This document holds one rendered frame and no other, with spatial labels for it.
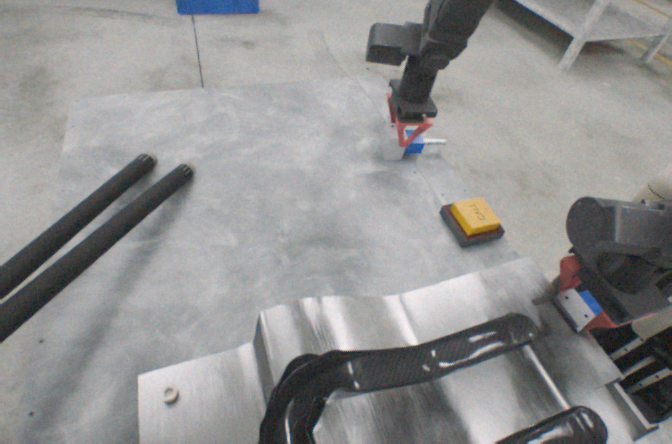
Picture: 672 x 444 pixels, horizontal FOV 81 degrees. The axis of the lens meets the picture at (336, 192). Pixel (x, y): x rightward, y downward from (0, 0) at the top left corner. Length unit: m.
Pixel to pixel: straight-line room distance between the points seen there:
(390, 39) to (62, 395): 0.62
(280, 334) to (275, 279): 0.19
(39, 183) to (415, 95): 1.70
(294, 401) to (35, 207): 1.66
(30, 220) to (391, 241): 1.55
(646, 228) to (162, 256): 0.59
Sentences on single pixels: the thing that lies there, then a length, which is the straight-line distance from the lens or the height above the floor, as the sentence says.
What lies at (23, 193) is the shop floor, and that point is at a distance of 2.05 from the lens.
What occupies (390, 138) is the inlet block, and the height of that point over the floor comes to 0.85.
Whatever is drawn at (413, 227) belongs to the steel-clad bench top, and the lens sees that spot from 0.69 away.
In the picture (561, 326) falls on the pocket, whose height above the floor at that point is 0.86.
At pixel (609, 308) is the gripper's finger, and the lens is 0.58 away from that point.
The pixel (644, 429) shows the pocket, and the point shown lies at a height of 0.87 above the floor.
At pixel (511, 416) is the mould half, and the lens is 0.49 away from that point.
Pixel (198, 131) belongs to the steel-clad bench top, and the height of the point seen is 0.80.
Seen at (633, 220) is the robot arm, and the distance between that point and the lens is 0.47.
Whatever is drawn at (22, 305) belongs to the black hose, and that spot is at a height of 0.90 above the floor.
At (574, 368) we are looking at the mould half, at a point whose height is 0.89.
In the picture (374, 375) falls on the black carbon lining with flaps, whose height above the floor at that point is 0.91.
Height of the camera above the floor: 1.30
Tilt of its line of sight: 46 degrees down
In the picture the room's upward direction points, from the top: 10 degrees clockwise
